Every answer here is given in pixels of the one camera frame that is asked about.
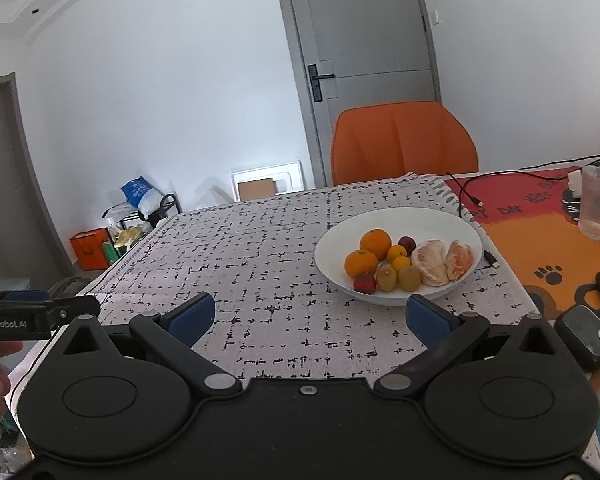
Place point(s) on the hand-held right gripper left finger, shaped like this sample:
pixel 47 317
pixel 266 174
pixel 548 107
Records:
pixel 190 317

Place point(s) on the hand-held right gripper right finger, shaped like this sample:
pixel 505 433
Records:
pixel 427 317

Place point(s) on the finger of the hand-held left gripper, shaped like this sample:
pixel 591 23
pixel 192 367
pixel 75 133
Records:
pixel 27 295
pixel 75 310

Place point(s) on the brown kiwi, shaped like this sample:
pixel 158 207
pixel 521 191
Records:
pixel 409 278
pixel 386 280

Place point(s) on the peeled grapefruit segment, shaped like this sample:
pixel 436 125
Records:
pixel 459 260
pixel 430 262

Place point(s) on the small orange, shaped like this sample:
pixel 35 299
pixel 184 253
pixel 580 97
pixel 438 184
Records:
pixel 401 264
pixel 396 251

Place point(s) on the red apple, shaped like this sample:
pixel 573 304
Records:
pixel 365 284

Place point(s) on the dark red plum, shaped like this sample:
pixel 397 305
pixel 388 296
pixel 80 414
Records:
pixel 407 244

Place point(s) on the medium orange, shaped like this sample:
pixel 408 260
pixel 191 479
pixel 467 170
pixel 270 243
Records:
pixel 360 264

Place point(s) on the large orange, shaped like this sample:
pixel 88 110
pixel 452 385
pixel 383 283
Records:
pixel 375 241

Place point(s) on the white plate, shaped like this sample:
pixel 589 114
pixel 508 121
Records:
pixel 340 255

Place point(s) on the green bag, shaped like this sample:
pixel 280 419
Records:
pixel 72 286

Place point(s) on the orange box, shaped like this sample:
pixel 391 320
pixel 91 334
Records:
pixel 87 250

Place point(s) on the white black patterned tablecloth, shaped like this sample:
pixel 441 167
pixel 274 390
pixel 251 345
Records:
pixel 255 260

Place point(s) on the yellow plastic bag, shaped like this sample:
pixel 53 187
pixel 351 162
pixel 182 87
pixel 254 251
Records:
pixel 130 236

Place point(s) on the black metal cart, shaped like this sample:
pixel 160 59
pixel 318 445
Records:
pixel 170 205

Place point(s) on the orange cartoon tablecloth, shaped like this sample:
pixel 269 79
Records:
pixel 530 240

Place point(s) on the blue plastic bag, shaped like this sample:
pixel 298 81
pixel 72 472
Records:
pixel 137 192

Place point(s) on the brown cardboard sheet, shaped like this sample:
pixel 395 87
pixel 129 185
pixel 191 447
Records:
pixel 256 189

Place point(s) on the black small device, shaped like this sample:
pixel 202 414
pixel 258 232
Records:
pixel 582 337

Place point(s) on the orange chair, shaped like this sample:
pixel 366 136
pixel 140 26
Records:
pixel 405 145

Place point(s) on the white foam board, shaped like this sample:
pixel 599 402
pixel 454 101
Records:
pixel 290 175

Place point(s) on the white adapter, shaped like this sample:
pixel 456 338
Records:
pixel 575 182

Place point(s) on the grey door with black lock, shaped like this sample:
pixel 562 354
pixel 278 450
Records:
pixel 370 25

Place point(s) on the grey door with dark frame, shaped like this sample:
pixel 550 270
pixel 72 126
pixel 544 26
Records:
pixel 5 185

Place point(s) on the small white wall switch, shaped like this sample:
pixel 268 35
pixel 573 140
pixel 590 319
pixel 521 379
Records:
pixel 435 16

